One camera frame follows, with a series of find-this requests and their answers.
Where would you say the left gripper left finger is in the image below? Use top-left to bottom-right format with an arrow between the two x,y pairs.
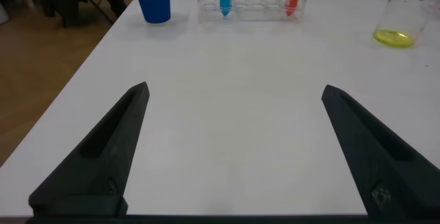
27,81 -> 151,218

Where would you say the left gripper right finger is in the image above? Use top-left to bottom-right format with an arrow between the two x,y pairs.
321,84 -> 440,220

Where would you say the clear glass beaker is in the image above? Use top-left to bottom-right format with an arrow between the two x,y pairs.
373,0 -> 440,49

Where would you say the clear acrylic test tube rack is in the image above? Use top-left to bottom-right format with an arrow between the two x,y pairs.
196,0 -> 309,24

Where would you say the black folding chair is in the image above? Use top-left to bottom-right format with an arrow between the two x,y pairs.
85,0 -> 118,25

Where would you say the blue white paper cup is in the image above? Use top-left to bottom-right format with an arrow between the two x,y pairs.
131,0 -> 172,25

